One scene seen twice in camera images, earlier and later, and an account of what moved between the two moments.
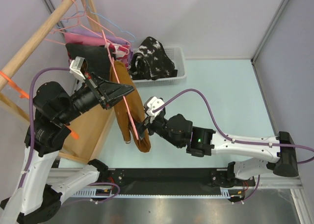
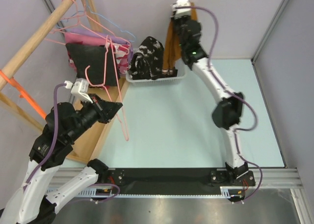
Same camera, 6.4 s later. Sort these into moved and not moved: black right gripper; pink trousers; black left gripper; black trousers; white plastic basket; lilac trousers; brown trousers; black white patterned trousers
Moved: black left gripper; brown trousers; black right gripper
Not moved: lilac trousers; black trousers; pink trousers; black white patterned trousers; white plastic basket
